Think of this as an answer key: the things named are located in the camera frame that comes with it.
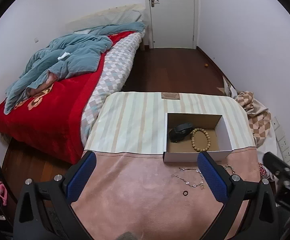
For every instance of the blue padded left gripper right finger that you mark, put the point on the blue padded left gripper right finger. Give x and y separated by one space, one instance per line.
217 178

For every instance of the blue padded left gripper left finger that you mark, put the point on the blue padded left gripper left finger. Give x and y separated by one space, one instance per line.
78 175

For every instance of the white power strip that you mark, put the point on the white power strip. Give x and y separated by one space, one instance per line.
281 140

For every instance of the white plastic bag red print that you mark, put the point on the white plastic bag red print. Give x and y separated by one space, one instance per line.
265 174

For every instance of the brown checkered cloth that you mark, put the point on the brown checkered cloth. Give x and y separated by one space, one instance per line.
259 116

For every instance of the white cardboard box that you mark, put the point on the white cardboard box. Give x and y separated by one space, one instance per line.
209 133

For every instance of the pink and striped table mat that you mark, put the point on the pink and striped table mat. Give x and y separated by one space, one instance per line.
133 190

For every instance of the red floral blanket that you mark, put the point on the red floral blanket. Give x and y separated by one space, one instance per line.
50 121

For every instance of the pink object on floor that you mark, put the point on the pink object on floor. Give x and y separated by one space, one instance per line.
3 194

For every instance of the crumpled cardboard paper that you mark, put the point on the crumpled cardboard paper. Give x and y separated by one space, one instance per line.
228 89

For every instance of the brown leather label patch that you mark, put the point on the brown leather label patch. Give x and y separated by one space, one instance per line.
170 96

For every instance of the white tissue on quilt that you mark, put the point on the white tissue on quilt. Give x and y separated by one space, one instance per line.
64 56

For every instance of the teal blue quilt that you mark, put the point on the teal blue quilt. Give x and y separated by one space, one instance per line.
85 51

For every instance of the checkered bed sheet mattress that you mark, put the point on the checkered bed sheet mattress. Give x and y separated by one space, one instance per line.
117 67

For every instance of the striped pillow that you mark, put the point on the striped pillow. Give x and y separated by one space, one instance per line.
113 16

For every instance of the white door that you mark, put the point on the white door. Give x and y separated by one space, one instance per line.
173 24

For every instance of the metal door handle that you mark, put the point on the metal door handle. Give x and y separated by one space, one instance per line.
154 2

